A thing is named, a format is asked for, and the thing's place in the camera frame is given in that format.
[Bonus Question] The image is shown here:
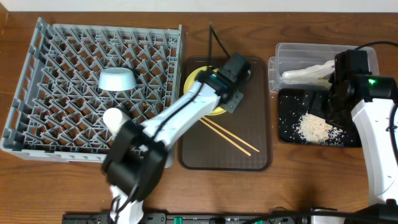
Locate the wooden chopstick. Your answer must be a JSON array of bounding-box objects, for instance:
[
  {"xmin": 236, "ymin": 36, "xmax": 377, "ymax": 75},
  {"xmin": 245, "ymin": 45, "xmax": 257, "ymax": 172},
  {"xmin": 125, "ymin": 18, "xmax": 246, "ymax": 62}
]
[
  {"xmin": 201, "ymin": 117, "xmax": 260, "ymax": 152},
  {"xmin": 200, "ymin": 119, "xmax": 251, "ymax": 156}
]

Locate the black waste tray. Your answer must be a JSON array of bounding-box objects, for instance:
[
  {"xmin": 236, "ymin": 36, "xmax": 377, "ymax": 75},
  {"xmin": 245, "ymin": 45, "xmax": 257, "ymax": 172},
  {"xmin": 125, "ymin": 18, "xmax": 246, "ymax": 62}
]
[{"xmin": 278, "ymin": 88, "xmax": 361, "ymax": 147}]

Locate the wooden chopstick right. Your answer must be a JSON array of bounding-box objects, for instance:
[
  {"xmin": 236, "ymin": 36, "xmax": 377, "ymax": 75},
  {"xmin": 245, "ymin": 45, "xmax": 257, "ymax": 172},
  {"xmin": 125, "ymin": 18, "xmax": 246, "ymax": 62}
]
[{"xmin": 201, "ymin": 117, "xmax": 260, "ymax": 152}]

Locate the rice food waste pile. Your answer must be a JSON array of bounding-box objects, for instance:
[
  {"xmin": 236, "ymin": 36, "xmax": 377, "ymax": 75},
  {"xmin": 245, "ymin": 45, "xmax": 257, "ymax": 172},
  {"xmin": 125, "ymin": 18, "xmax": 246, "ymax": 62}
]
[{"xmin": 294, "ymin": 113, "xmax": 344, "ymax": 145}]

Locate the white cup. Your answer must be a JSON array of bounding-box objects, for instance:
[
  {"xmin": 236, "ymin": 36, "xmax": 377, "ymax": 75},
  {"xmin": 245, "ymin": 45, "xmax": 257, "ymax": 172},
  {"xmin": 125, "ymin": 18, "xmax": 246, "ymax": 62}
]
[{"xmin": 103, "ymin": 108, "xmax": 130, "ymax": 136}]

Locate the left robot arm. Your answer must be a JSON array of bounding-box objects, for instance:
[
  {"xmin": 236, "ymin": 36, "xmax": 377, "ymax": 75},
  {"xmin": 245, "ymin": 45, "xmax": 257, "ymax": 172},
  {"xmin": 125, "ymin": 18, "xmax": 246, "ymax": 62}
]
[{"xmin": 101, "ymin": 54, "xmax": 251, "ymax": 223}]

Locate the dark brown serving tray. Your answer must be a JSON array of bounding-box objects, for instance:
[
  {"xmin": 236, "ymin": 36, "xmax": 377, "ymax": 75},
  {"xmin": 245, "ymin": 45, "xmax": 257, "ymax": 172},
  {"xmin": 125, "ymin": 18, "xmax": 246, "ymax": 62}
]
[{"xmin": 177, "ymin": 57, "xmax": 272, "ymax": 171}]

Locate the grey dishwasher rack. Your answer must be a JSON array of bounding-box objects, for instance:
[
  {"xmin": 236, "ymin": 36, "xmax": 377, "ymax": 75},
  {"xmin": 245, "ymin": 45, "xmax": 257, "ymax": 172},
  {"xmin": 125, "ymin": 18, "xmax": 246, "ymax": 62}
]
[{"xmin": 1, "ymin": 19, "xmax": 183, "ymax": 162}]

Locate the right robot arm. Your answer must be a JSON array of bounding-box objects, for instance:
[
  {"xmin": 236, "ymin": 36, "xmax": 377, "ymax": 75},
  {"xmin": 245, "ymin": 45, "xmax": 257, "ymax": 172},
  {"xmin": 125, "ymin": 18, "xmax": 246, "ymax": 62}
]
[{"xmin": 303, "ymin": 49, "xmax": 397, "ymax": 223}]

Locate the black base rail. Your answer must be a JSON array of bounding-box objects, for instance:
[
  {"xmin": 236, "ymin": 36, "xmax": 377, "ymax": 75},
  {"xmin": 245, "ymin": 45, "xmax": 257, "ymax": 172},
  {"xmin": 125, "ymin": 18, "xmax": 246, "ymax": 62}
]
[{"xmin": 61, "ymin": 211, "xmax": 314, "ymax": 224}]

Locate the clear plastic bin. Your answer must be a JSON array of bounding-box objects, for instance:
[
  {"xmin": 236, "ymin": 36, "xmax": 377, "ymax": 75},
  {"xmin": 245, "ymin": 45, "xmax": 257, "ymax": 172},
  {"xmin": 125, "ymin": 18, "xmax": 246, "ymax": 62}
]
[{"xmin": 267, "ymin": 42, "xmax": 380, "ymax": 93}]

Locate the wooden chopstick left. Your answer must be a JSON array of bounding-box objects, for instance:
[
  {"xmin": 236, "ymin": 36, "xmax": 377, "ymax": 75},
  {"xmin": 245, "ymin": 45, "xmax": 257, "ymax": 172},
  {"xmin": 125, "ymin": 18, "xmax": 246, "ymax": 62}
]
[{"xmin": 200, "ymin": 119, "xmax": 251, "ymax": 156}]

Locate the yellow plate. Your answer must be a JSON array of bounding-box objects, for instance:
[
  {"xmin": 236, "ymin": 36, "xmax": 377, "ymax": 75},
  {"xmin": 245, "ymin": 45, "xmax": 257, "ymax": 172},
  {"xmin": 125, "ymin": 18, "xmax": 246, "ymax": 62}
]
[{"xmin": 183, "ymin": 66, "xmax": 226, "ymax": 116}]

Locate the light blue bowl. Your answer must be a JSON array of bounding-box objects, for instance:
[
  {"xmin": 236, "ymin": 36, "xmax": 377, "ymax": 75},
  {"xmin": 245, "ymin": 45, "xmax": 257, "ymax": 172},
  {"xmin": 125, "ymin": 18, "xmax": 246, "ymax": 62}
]
[{"xmin": 98, "ymin": 67, "xmax": 137, "ymax": 91}]

